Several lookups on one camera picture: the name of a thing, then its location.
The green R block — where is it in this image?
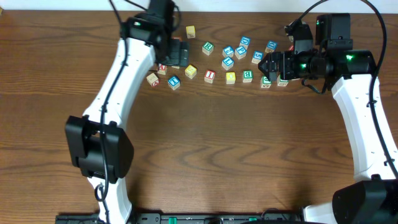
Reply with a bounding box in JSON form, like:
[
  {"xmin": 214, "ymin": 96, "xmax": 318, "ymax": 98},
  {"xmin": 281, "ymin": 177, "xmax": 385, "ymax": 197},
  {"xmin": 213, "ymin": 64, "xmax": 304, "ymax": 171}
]
[{"xmin": 202, "ymin": 42, "xmax": 214, "ymax": 55}]

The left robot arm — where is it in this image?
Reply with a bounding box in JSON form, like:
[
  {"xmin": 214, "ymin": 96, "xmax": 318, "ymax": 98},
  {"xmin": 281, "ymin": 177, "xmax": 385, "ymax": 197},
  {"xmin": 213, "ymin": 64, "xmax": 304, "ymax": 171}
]
[{"xmin": 55, "ymin": 11, "xmax": 188, "ymax": 223}]

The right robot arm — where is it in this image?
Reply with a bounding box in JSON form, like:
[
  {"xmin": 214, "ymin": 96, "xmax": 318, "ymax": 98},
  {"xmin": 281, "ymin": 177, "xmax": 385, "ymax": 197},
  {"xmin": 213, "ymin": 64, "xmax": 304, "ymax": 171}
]
[{"xmin": 258, "ymin": 50, "xmax": 397, "ymax": 223}]

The red A block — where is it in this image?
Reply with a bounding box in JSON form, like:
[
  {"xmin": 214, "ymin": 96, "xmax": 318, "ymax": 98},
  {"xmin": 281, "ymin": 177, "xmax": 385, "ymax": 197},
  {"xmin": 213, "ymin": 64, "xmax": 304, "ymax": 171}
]
[{"xmin": 157, "ymin": 63, "xmax": 167, "ymax": 75}]

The blue D block pale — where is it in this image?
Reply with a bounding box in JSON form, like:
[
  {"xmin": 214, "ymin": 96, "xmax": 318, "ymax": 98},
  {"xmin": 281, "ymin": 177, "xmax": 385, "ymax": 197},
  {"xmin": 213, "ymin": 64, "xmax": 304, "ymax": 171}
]
[{"xmin": 265, "ymin": 40, "xmax": 277, "ymax": 54}]

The green J block right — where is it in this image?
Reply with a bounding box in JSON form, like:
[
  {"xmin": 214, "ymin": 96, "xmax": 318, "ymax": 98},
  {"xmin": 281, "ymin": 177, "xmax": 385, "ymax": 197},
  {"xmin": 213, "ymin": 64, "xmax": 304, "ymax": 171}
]
[{"xmin": 261, "ymin": 76, "xmax": 272, "ymax": 88}]

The blue 5 block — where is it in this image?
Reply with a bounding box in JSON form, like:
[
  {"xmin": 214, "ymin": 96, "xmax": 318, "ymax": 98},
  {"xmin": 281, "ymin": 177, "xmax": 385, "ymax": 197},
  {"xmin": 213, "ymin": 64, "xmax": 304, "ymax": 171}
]
[{"xmin": 251, "ymin": 50, "xmax": 264, "ymax": 64}]

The yellow W block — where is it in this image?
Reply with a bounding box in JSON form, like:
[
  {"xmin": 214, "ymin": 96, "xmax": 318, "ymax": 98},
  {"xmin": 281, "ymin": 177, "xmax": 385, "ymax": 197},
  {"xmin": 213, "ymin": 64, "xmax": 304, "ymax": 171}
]
[{"xmin": 185, "ymin": 65, "xmax": 197, "ymax": 79}]

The yellow top block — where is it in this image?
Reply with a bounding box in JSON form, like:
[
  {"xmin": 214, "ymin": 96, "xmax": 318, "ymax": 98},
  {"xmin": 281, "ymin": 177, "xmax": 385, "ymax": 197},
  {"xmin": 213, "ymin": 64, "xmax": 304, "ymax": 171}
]
[{"xmin": 186, "ymin": 26, "xmax": 196, "ymax": 39}]

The blue L block left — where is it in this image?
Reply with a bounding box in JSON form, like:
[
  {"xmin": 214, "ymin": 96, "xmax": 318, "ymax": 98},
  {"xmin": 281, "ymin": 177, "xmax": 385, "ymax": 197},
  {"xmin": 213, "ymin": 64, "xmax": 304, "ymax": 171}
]
[{"xmin": 168, "ymin": 75, "xmax": 180, "ymax": 90}]

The red-sided wooden block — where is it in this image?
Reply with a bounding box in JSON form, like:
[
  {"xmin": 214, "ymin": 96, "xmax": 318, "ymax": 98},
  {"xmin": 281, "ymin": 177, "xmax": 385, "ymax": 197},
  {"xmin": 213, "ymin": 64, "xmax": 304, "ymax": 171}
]
[{"xmin": 146, "ymin": 73, "xmax": 160, "ymax": 87}]

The green B block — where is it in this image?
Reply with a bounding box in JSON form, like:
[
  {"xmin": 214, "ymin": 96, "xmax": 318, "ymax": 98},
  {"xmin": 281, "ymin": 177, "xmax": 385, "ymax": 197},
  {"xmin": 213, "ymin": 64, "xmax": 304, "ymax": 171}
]
[{"xmin": 242, "ymin": 70, "xmax": 253, "ymax": 83}]

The red I block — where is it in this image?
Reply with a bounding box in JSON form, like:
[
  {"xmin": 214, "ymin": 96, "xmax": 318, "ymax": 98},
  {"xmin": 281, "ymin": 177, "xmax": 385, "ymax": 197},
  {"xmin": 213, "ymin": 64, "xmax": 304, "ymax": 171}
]
[{"xmin": 204, "ymin": 70, "xmax": 216, "ymax": 83}]

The blue P block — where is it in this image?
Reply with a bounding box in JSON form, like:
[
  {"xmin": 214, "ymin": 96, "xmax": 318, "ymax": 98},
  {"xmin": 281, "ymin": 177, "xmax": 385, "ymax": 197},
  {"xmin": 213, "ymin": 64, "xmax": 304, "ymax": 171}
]
[{"xmin": 234, "ymin": 46, "xmax": 247, "ymax": 60}]

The blue 2 block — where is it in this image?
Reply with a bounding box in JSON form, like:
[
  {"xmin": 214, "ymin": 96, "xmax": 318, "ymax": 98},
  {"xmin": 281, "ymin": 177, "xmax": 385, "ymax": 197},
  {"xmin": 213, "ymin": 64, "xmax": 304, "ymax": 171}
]
[{"xmin": 222, "ymin": 46, "xmax": 234, "ymax": 58}]

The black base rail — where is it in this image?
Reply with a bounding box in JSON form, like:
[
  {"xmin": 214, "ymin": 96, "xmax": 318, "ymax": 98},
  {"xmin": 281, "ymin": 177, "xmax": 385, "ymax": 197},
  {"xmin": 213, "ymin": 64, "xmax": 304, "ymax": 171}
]
[{"xmin": 54, "ymin": 208, "xmax": 305, "ymax": 224}]

